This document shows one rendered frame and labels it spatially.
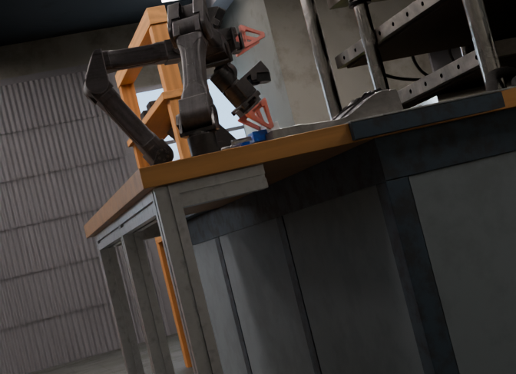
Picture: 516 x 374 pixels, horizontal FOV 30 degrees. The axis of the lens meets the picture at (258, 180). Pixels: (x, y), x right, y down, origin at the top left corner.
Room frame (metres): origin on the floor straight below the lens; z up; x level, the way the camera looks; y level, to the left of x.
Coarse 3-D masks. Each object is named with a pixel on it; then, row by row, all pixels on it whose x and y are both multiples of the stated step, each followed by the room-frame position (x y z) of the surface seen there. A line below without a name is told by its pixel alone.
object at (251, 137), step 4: (276, 124) 2.52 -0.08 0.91; (260, 128) 2.55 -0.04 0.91; (264, 128) 2.52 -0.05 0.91; (268, 128) 2.51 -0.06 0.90; (272, 128) 2.51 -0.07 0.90; (276, 128) 2.52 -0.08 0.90; (252, 132) 2.50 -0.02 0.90; (256, 132) 2.50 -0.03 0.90; (260, 132) 2.50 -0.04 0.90; (264, 132) 2.51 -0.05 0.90; (268, 132) 2.51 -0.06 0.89; (248, 136) 2.53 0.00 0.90; (252, 136) 2.50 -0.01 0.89; (256, 136) 2.50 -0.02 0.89; (260, 136) 2.50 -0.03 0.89; (264, 136) 2.51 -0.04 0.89; (232, 140) 2.50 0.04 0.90; (236, 140) 2.50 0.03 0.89; (240, 140) 2.50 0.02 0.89; (244, 140) 2.51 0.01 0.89; (248, 140) 2.51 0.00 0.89; (252, 140) 2.51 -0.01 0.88; (256, 140) 2.50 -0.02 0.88; (260, 140) 2.50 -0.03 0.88; (264, 140) 2.51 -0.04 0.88
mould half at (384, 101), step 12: (372, 96) 2.55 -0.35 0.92; (384, 96) 2.56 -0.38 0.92; (396, 96) 2.57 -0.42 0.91; (348, 108) 2.70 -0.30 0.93; (360, 108) 2.53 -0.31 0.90; (372, 108) 2.54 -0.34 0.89; (384, 108) 2.55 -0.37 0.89; (396, 108) 2.56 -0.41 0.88; (336, 120) 2.51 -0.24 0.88; (348, 120) 2.52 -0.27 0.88; (276, 132) 2.45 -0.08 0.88; (288, 132) 2.46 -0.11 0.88; (300, 132) 2.47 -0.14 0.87
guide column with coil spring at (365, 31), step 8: (352, 0) 3.54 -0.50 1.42; (360, 8) 3.52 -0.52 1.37; (368, 8) 3.54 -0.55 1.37; (360, 16) 3.53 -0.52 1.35; (368, 16) 3.53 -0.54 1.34; (360, 24) 3.53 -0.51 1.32; (368, 24) 3.52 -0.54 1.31; (360, 32) 3.54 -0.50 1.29; (368, 32) 3.52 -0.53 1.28; (368, 40) 3.52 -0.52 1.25; (376, 40) 3.54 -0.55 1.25; (368, 48) 3.53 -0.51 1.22; (376, 48) 3.53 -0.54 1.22; (368, 56) 3.53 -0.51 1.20; (376, 56) 3.52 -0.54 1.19; (368, 64) 3.55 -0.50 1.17; (376, 64) 3.52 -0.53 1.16; (376, 72) 3.52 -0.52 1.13; (384, 72) 3.53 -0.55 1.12; (376, 80) 3.53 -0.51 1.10; (384, 80) 3.53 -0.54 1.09; (376, 88) 3.53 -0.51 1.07; (384, 88) 3.52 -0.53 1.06
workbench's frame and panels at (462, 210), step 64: (384, 128) 1.86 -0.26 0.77; (448, 128) 1.92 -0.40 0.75; (512, 128) 1.97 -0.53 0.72; (256, 192) 2.62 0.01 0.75; (320, 192) 2.19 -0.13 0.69; (384, 192) 1.89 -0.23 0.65; (448, 192) 1.91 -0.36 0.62; (512, 192) 1.96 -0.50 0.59; (256, 256) 2.75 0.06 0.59; (320, 256) 2.29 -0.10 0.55; (384, 256) 1.96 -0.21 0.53; (448, 256) 1.90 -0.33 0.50; (512, 256) 1.95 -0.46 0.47; (256, 320) 2.90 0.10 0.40; (320, 320) 2.39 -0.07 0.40; (384, 320) 2.04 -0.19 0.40; (448, 320) 1.89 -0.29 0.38; (512, 320) 1.93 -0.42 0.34
